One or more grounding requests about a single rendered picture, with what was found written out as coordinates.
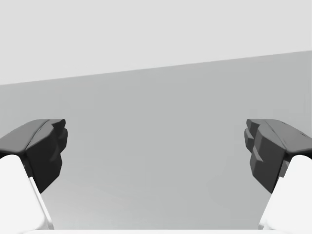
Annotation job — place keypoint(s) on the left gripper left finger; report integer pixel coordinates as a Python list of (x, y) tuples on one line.
[(41, 156)]

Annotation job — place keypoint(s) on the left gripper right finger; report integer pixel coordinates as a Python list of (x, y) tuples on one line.
[(270, 158)]

